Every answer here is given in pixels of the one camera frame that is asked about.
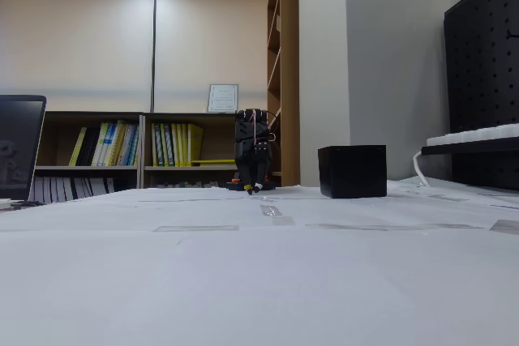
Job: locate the black binder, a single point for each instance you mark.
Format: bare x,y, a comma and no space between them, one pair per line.
87,147

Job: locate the black square box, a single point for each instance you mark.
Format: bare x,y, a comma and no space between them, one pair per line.
353,172

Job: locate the white framed certificate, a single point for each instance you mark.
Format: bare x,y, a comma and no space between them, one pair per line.
222,99

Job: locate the white taped paper cover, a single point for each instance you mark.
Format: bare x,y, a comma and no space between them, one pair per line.
259,281

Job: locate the thin yellow book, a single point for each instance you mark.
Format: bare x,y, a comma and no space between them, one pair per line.
77,151

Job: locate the yellow binder printed spine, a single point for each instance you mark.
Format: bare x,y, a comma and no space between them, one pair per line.
183,145
155,145
164,145
174,145

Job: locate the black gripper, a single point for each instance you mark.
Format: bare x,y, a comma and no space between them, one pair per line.
248,156

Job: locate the low brown wooden bookshelf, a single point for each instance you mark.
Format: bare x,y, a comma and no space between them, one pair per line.
52,119
178,117

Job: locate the dark laptop screen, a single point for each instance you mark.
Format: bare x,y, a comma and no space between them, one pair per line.
20,139

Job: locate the blue white book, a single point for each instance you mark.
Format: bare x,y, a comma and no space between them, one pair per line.
112,143

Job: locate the black perforated pegboard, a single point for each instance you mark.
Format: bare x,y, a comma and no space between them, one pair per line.
478,58

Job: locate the white power strip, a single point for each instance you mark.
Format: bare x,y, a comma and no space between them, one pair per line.
478,133

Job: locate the tall brown wooden bookshelf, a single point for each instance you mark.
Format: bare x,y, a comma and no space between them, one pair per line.
290,78

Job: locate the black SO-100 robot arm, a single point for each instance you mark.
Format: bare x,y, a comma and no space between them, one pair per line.
245,127

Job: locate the black pegboard shelf ledge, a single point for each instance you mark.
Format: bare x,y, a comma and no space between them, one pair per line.
466,150

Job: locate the grey white binders row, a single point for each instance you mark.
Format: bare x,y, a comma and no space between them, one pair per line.
73,190

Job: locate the wide plain yellow binder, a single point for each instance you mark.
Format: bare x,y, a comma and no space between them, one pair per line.
195,143

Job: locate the flat yellow folder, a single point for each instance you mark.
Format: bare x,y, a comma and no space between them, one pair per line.
215,161

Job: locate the dark vertical wall trim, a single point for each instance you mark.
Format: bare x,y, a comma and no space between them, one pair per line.
154,46

